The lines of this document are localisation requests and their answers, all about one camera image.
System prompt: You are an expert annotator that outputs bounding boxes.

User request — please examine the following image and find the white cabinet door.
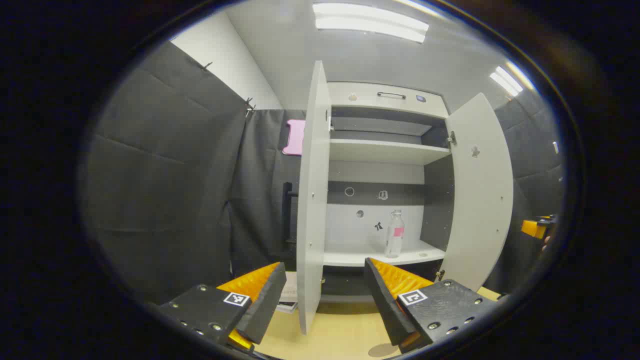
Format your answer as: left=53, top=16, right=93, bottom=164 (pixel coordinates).
left=439, top=92, right=515, bottom=293
left=296, top=60, right=332, bottom=336

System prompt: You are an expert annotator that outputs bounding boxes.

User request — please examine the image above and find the stack of papers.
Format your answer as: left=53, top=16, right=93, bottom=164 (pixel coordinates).
left=276, top=271, right=299, bottom=314

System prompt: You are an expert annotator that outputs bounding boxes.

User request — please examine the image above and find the small ceiling light panel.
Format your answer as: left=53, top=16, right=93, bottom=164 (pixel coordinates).
left=489, top=65, right=524, bottom=97

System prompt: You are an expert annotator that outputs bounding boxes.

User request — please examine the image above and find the clear plastic bottle pink label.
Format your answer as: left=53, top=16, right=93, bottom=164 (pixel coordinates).
left=384, top=209, right=405, bottom=259

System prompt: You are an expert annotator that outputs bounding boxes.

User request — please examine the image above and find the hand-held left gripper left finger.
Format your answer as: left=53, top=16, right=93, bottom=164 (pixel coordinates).
left=159, top=261, right=288, bottom=353

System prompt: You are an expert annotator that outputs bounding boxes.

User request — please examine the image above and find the white and grey cabinet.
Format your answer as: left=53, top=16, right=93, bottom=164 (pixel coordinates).
left=300, top=81, right=453, bottom=303

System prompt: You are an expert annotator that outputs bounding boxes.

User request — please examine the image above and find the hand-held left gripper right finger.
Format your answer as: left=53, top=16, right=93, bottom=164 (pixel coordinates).
left=364, top=257, right=501, bottom=353

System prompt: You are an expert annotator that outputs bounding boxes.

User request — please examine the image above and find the round brown coaster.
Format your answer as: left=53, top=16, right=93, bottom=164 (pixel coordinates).
left=368, top=343, right=401, bottom=359

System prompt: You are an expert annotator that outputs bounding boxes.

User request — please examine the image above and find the long ceiling light panel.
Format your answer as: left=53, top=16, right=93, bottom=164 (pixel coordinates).
left=312, top=2, right=430, bottom=44

